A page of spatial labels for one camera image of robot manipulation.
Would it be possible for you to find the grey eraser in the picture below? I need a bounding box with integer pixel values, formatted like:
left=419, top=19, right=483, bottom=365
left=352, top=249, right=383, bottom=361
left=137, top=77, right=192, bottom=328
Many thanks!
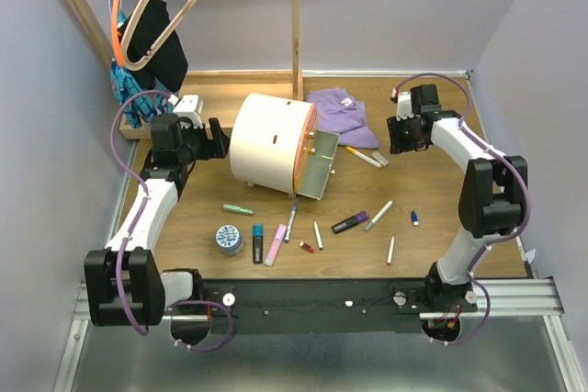
left=372, top=151, right=390, bottom=167

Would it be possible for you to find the white round drawer organizer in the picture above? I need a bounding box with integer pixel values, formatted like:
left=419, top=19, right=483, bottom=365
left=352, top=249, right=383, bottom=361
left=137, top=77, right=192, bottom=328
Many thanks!
left=229, top=93, right=300, bottom=195

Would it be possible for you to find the round blue patterned tin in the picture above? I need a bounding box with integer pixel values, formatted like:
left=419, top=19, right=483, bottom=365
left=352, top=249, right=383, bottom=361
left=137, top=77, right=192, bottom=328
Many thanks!
left=215, top=224, right=244, bottom=257

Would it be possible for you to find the grey-green drawer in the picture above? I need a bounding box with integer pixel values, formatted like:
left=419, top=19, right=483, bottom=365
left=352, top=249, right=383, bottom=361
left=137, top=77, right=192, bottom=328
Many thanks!
left=295, top=130, right=339, bottom=200

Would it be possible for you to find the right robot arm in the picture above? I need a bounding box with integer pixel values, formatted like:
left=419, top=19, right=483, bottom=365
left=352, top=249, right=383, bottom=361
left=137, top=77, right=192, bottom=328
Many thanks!
left=387, top=84, right=529, bottom=311

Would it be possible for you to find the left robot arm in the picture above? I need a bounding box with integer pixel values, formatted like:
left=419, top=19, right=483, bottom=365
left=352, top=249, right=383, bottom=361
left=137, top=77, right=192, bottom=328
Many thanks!
left=84, top=113, right=230, bottom=335

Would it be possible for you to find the yellow capped white marker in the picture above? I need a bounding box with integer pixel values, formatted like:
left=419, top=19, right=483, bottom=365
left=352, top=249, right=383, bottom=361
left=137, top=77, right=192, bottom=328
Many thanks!
left=345, top=146, right=384, bottom=168

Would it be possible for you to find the green pen cap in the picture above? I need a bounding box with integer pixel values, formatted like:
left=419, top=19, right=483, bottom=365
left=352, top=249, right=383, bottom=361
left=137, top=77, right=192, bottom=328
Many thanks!
left=222, top=204, right=254, bottom=216

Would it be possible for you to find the blue patterned garment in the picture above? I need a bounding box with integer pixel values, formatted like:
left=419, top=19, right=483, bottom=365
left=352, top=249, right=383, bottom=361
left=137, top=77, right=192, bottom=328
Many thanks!
left=110, top=8, right=174, bottom=130

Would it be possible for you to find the purple cloth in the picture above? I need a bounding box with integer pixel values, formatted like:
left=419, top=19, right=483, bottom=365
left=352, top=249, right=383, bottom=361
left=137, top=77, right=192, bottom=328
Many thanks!
left=306, top=87, right=379, bottom=150

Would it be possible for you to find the salmon pink drawer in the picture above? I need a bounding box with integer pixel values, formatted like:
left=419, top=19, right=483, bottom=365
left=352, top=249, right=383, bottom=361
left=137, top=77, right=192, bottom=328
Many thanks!
left=292, top=101, right=318, bottom=193

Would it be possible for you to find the grey white marker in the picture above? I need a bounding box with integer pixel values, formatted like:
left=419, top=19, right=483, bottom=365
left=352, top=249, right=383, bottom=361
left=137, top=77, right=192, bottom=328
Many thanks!
left=364, top=200, right=393, bottom=231

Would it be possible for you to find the blue black highlighter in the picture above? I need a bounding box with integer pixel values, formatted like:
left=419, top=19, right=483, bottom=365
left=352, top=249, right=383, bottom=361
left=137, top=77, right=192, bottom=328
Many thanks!
left=252, top=223, right=264, bottom=264

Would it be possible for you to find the purple black highlighter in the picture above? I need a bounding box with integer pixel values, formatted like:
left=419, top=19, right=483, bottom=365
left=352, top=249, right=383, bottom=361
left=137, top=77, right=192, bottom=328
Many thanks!
left=331, top=211, right=369, bottom=234

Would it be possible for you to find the red tipped white pencil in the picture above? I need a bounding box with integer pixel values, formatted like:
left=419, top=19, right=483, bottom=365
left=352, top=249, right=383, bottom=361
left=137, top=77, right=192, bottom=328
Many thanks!
left=386, top=235, right=395, bottom=265

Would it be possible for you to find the pink highlighter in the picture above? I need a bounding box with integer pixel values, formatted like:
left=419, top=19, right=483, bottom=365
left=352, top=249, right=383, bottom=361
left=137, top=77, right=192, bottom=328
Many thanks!
left=264, top=224, right=287, bottom=267

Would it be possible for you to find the blue white pen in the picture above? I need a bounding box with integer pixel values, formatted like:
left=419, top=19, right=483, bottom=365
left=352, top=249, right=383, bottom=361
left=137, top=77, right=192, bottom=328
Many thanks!
left=284, top=196, right=300, bottom=243

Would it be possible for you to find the white pencil stub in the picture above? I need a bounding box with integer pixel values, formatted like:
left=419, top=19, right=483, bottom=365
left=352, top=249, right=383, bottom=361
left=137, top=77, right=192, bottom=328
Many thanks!
left=313, top=220, right=323, bottom=251

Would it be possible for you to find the small red cap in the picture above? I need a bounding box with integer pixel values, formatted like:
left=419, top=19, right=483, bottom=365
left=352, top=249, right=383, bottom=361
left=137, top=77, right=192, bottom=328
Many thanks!
left=299, top=241, right=314, bottom=253

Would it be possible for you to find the black garment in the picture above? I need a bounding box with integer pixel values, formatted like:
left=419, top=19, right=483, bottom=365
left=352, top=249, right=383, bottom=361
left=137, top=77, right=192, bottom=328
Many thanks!
left=126, top=0, right=189, bottom=92

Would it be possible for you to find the wooden clothes hanger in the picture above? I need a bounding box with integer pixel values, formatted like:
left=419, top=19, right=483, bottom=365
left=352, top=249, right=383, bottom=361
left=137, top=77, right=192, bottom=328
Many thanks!
left=119, top=0, right=225, bottom=72

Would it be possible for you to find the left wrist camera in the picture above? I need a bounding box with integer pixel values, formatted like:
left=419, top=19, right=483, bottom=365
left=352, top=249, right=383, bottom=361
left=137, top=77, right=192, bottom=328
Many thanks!
left=173, top=95, right=203, bottom=129

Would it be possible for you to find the wooden rack frame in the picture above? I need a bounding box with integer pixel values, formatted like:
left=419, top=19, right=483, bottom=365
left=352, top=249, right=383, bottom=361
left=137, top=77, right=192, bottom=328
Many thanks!
left=66, top=0, right=303, bottom=129

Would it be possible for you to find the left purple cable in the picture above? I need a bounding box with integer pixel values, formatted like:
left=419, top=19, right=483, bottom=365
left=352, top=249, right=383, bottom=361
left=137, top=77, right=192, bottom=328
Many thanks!
left=108, top=90, right=234, bottom=353

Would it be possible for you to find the purple cable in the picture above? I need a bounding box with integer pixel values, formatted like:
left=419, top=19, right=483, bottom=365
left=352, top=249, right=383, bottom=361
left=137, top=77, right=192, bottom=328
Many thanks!
left=108, top=90, right=234, bottom=353
left=395, top=72, right=534, bottom=347

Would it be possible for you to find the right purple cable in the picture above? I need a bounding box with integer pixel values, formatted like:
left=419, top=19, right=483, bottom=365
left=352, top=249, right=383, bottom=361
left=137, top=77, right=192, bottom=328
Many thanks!
left=395, top=72, right=534, bottom=347

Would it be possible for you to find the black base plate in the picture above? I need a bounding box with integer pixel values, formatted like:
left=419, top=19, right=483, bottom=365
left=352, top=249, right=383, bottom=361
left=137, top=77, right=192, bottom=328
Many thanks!
left=151, top=277, right=479, bottom=336

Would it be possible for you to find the aluminium rail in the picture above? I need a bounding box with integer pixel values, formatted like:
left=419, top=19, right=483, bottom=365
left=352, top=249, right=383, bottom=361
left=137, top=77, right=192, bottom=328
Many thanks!
left=73, top=277, right=565, bottom=319

